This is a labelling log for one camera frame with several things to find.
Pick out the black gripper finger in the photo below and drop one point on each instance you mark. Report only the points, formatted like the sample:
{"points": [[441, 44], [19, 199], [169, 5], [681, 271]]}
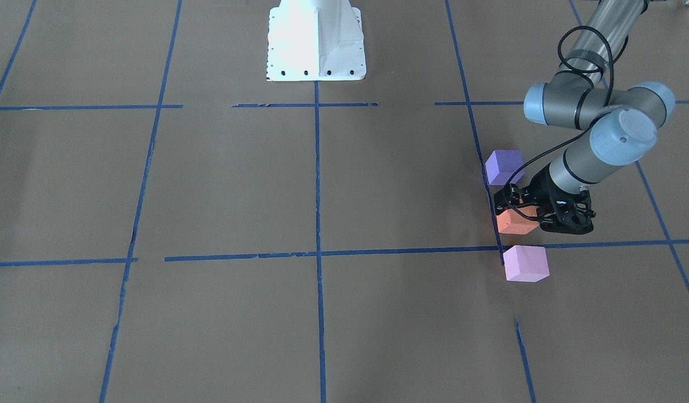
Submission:
{"points": [[507, 198], [528, 214]]}

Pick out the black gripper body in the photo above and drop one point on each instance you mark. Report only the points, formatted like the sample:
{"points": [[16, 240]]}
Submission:
{"points": [[534, 191]]}

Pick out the orange foam cube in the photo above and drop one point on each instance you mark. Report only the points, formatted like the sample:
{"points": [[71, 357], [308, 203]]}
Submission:
{"points": [[511, 223]]}

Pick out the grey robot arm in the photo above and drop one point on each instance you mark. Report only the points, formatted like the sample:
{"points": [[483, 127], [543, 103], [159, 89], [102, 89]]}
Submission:
{"points": [[616, 127]]}

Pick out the dark purple foam cube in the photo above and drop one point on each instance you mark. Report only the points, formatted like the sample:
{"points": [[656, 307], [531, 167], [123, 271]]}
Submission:
{"points": [[502, 164]]}

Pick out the light pink foam cube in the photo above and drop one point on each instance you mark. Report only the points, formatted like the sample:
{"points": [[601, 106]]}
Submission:
{"points": [[526, 264]]}

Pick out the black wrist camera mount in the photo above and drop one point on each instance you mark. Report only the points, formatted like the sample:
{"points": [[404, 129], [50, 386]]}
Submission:
{"points": [[561, 212]]}

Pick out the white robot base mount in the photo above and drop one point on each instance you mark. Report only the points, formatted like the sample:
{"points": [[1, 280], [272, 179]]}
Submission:
{"points": [[315, 41]]}

